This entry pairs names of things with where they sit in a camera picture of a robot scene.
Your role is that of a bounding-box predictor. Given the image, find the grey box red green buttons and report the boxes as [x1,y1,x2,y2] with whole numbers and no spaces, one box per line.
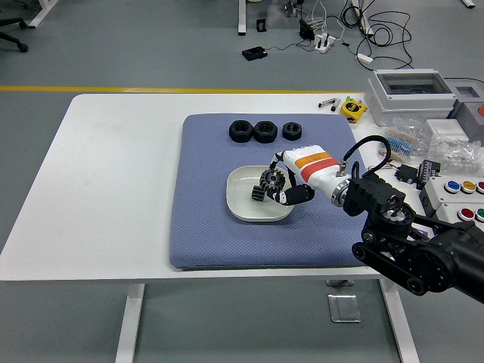
[430,202,484,230]

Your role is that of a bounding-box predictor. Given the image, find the grey box with orange button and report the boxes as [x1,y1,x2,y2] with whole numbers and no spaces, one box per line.
[449,85,484,143]

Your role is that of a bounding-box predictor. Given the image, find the large dark metal gear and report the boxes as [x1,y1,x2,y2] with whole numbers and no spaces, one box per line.
[259,169,287,200]

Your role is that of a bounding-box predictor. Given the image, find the yellow tape measure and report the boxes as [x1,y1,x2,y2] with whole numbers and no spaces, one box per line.
[340,97,368,124]

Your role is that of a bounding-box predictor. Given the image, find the small black hex nut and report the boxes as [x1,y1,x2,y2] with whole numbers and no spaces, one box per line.
[282,120,303,141]

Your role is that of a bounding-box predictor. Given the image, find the metal floor plate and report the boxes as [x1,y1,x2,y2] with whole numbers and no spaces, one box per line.
[327,293,361,324]

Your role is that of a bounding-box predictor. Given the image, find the grey enclosure with clear lid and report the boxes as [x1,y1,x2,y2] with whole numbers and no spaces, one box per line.
[365,68,458,128]

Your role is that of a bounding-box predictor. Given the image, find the large black hex nut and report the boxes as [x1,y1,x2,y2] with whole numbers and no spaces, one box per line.
[228,119,253,144]
[252,119,278,144]

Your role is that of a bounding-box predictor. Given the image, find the black office chair base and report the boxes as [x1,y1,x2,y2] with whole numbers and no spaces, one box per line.
[0,0,29,53]

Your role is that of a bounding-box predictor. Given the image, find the small black electronic module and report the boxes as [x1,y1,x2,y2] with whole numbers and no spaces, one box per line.
[417,160,442,191]

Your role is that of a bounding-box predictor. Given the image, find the black cable coil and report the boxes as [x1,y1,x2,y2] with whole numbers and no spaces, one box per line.
[340,0,415,71]

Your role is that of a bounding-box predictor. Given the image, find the white square dish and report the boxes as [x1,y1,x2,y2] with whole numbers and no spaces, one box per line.
[225,164,296,223]

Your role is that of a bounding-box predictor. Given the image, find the blue textured cushion mat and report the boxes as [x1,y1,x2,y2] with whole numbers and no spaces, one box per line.
[168,113,391,270]

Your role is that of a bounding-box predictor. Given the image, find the small white box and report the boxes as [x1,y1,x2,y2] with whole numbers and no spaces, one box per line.
[426,119,468,144]

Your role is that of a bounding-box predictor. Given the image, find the grey box blue yellow buttons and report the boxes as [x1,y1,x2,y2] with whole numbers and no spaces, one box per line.
[420,174,484,217]

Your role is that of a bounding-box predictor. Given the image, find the black charger block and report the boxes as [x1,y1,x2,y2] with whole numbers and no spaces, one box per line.
[298,18,315,39]

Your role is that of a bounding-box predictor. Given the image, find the black power adapter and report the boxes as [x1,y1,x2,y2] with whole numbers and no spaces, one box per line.
[241,46,268,62]

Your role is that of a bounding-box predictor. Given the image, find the white power strip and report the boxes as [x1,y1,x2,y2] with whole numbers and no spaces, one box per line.
[313,33,337,54]

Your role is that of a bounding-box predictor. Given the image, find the white table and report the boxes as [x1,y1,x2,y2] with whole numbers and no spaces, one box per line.
[0,93,472,363]

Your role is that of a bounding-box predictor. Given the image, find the bag of blue resistors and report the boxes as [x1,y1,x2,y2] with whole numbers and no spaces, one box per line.
[377,116,432,160]

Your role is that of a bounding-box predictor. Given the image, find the small black servo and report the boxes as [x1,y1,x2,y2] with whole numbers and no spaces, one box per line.
[395,163,419,186]

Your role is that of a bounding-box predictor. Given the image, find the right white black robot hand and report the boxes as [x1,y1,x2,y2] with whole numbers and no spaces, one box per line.
[264,144,351,207]

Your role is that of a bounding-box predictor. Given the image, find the white table leg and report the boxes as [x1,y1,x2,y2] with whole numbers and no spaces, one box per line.
[28,0,60,29]
[237,0,249,37]

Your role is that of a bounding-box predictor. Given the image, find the clear crumpled plastic bag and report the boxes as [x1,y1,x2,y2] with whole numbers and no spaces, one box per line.
[427,135,484,173]

